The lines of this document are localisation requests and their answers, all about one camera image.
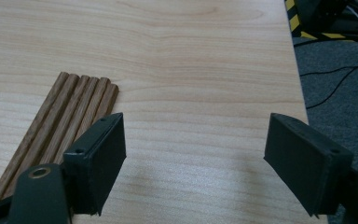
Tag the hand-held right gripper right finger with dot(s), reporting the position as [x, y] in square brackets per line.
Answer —
[307, 165]

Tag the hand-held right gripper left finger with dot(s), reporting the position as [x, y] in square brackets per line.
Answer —
[99, 161]

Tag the striped black stand base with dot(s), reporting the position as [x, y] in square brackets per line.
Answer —
[323, 15]

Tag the row of wooden chopsticks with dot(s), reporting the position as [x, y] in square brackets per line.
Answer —
[59, 124]

